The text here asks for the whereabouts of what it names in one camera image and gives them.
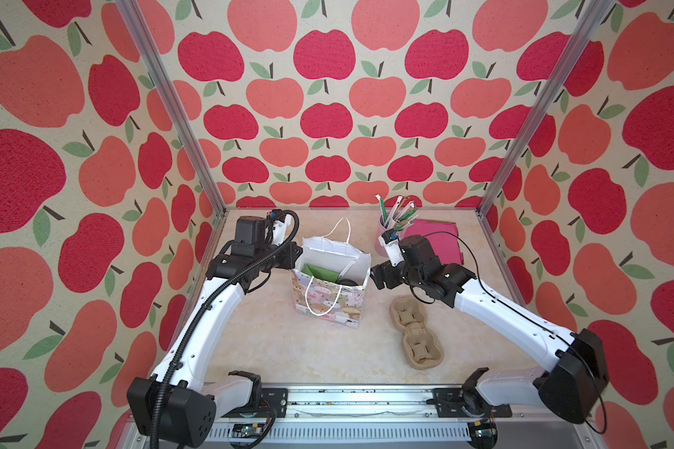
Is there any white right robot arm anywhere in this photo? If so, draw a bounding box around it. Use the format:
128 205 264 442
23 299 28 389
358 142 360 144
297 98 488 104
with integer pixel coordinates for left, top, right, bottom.
371 230 610 425

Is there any pink napkin stack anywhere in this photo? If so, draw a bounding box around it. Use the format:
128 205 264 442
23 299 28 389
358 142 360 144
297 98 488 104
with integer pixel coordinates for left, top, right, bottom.
404 219 464 265

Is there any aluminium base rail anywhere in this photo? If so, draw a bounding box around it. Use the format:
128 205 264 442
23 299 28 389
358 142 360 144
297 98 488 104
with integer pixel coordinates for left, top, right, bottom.
173 382 602 449

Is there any cutlery in pink holder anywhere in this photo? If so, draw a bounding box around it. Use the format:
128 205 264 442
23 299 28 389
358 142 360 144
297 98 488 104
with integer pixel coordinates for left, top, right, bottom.
376 195 421 232

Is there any green napkin stack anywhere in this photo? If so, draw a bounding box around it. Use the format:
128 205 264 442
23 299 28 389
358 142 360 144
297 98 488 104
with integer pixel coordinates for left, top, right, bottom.
303 264 341 284

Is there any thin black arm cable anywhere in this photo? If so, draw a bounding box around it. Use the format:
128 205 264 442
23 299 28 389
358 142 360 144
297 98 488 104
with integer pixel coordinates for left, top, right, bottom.
409 231 608 434

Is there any aluminium frame post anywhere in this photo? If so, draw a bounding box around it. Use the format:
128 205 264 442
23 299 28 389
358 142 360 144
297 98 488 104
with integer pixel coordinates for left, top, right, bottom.
477 0 616 219
116 0 227 218

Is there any cartoon animal gift bag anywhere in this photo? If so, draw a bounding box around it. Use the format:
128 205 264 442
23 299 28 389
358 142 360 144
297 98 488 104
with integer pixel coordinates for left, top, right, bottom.
291 217 372 329

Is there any right aluminium frame post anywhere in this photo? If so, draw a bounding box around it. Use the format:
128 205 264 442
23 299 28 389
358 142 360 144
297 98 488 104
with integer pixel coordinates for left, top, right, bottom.
477 0 616 219

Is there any pink utensil holder cup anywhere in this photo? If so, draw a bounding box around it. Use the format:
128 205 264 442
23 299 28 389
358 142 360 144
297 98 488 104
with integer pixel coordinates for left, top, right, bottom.
374 221 393 257

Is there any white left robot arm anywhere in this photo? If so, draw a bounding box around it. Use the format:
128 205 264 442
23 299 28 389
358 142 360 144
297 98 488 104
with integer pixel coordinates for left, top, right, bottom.
127 210 303 448

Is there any black corrugated cable conduit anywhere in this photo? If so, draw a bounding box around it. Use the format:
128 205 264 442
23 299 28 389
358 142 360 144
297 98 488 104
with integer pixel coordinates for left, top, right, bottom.
148 208 301 449

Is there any left aluminium frame post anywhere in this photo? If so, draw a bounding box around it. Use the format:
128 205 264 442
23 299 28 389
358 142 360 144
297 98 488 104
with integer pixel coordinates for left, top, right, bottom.
116 0 227 218

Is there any cardboard two-cup carrier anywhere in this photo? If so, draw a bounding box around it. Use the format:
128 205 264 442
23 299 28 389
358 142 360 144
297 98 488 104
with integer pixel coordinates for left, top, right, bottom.
389 297 445 370

